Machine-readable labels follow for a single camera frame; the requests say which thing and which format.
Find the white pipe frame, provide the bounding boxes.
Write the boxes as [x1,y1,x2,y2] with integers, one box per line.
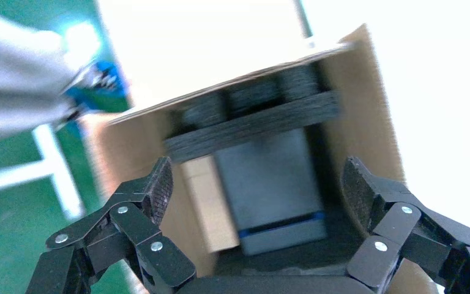
[0,123,88,222]

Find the person in yellow coat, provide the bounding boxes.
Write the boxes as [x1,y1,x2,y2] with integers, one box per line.
[0,8,132,141]

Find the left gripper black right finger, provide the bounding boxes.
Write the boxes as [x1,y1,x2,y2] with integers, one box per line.
[342,156,470,294]

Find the black ribbed foam block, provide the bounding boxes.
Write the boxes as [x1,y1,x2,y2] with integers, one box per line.
[182,64,325,127]

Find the large cardboard box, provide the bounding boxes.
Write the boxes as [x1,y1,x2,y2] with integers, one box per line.
[91,24,439,294]

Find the small cardboard box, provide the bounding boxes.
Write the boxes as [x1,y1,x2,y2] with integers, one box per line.
[180,156,242,254]

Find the grey box with blue stripe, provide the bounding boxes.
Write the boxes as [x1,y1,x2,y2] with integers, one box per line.
[212,127,329,257]

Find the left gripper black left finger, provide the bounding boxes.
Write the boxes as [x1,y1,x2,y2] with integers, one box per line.
[26,156,197,294]

